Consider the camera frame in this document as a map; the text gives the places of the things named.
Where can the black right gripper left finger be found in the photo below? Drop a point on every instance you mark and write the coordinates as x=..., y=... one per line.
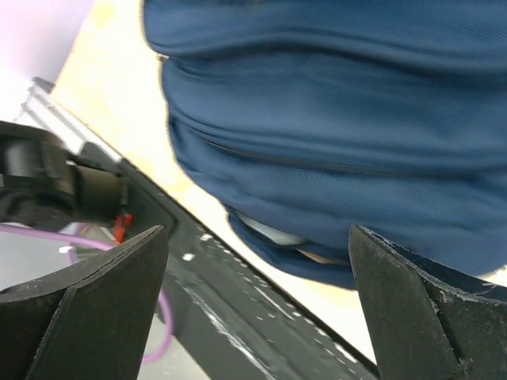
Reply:
x=90, y=320

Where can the aluminium frame rail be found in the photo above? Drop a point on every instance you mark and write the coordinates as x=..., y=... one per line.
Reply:
x=41, y=110

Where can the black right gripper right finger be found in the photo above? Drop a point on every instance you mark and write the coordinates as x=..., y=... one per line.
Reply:
x=425, y=320

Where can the navy blue student backpack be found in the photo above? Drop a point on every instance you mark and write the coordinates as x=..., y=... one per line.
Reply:
x=304, y=118

